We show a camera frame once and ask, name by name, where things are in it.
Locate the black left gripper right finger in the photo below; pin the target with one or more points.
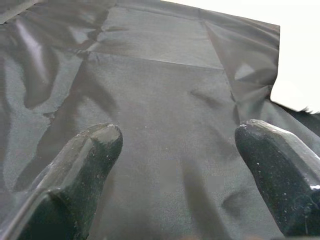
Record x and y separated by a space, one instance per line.
282 185

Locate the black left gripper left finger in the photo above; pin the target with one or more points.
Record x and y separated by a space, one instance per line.
70 187

